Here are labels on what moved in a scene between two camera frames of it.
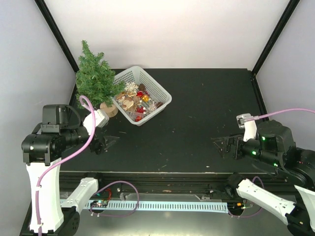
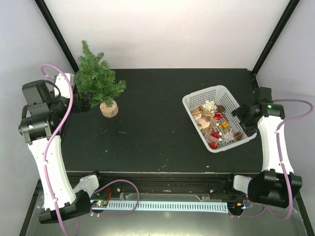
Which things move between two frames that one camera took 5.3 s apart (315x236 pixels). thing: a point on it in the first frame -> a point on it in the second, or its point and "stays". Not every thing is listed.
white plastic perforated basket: [142, 98] -> [210, 111]
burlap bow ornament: [136, 99] -> [212, 122]
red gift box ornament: [138, 118] -> [213, 145]
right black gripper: [226, 140] -> [238, 112]
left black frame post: [50, 19] stays
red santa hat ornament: [140, 94] -> [217, 116]
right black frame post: [290, 7] stays
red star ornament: [140, 110] -> [215, 134]
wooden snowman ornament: [128, 103] -> [203, 121]
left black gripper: [101, 145] -> [85, 102]
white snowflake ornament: [131, 87] -> [210, 106]
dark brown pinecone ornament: [141, 87] -> [220, 108]
